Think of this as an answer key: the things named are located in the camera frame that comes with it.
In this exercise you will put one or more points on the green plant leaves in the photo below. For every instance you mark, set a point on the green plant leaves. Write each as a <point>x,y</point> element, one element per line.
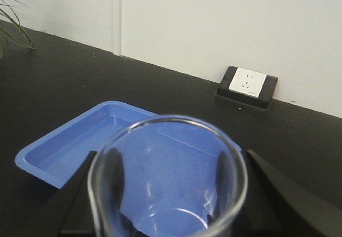
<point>11,27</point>

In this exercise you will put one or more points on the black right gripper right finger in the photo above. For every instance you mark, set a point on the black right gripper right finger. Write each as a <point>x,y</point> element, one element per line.
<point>277,206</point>

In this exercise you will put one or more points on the white socket in black housing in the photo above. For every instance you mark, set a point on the white socket in black housing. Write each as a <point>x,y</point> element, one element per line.
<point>248,87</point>

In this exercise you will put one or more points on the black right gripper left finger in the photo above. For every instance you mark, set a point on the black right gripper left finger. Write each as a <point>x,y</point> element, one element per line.
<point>67,213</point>

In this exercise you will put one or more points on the clear glass beaker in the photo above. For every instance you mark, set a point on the clear glass beaker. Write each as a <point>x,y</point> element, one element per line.
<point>167,175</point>

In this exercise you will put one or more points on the blue plastic tray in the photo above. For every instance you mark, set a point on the blue plastic tray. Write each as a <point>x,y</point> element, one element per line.
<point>55,157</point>

